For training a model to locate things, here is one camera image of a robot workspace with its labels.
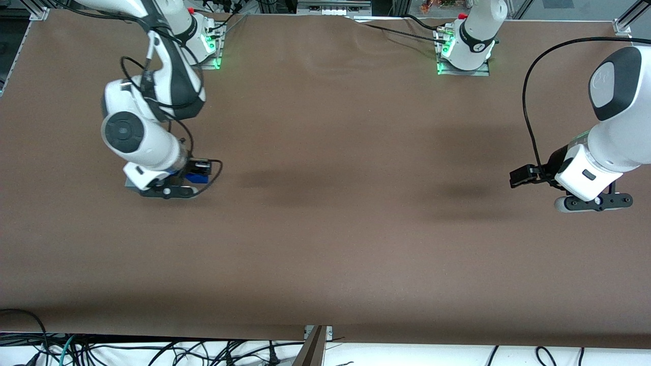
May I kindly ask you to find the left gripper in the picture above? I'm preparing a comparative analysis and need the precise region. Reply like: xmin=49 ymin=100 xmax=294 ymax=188
xmin=510 ymin=144 xmax=624 ymax=202

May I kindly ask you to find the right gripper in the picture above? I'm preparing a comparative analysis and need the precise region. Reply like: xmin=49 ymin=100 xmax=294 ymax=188
xmin=124 ymin=159 xmax=212 ymax=190

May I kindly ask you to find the blue plastic insert part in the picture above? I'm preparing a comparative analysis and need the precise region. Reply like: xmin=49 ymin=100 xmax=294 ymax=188
xmin=173 ymin=172 xmax=210 ymax=185

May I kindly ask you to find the brown table cover sheet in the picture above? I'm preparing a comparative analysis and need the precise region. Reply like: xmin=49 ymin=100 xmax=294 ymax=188
xmin=0 ymin=9 xmax=651 ymax=350

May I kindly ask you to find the white socket strip rack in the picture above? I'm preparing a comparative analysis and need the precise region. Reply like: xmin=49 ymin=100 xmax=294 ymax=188
xmin=297 ymin=0 xmax=373 ymax=16

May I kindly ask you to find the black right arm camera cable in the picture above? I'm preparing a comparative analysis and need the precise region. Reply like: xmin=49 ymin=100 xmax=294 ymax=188
xmin=120 ymin=30 xmax=223 ymax=196

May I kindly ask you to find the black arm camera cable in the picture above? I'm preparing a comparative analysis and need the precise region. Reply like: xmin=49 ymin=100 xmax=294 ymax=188
xmin=120 ymin=30 xmax=223 ymax=196
xmin=522 ymin=37 xmax=651 ymax=176

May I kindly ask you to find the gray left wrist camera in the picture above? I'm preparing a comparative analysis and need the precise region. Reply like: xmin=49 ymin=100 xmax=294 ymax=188
xmin=553 ymin=192 xmax=634 ymax=214

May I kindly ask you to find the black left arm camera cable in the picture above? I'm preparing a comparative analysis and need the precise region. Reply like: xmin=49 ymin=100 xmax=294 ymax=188
xmin=522 ymin=37 xmax=651 ymax=176

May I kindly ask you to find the thick black base cable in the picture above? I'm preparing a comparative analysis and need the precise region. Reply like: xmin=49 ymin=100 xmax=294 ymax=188
xmin=402 ymin=14 xmax=444 ymax=31

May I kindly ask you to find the thin black base cable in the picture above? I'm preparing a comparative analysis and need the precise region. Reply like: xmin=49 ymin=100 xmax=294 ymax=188
xmin=356 ymin=21 xmax=448 ymax=42

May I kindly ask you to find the long black looped cable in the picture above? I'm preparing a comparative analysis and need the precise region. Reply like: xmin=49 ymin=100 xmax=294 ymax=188
xmin=0 ymin=308 xmax=51 ymax=366

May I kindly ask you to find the teal cable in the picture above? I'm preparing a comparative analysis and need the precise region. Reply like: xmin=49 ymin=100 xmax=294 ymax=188
xmin=57 ymin=334 xmax=78 ymax=366

